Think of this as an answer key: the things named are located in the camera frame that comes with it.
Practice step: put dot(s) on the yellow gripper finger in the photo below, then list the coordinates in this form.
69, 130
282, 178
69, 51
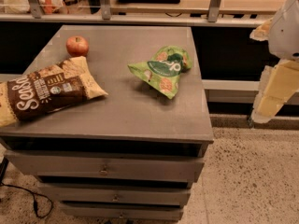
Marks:
261, 33
276, 87

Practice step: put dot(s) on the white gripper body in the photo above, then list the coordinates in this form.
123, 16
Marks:
286, 34

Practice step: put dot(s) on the red apple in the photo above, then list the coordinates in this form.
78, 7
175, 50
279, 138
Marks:
77, 46

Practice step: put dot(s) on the green snack bag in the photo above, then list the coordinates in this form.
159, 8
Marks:
162, 72

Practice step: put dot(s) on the brown Sea Salt chip bag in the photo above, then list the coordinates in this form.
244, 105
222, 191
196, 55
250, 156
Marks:
47, 90

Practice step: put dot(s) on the top grey drawer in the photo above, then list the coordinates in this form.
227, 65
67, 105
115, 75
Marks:
106, 165

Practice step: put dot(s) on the grey drawer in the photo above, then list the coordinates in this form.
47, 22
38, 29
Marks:
106, 165
115, 194
126, 211

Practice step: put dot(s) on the grey drawer cabinet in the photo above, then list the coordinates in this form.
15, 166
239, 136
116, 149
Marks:
134, 118

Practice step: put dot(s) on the bottom grey drawer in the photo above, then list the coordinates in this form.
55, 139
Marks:
126, 211

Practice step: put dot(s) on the middle grey drawer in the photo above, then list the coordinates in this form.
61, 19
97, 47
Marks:
115, 194

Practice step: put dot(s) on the right metal railing post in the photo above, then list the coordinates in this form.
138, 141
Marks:
213, 10

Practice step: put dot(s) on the metal railing post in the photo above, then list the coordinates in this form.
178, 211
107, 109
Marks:
105, 9
213, 10
35, 9

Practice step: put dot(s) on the middle metal railing post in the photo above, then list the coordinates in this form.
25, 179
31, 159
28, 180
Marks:
105, 9

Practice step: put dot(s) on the left metal railing post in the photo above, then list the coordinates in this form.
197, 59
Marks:
35, 9

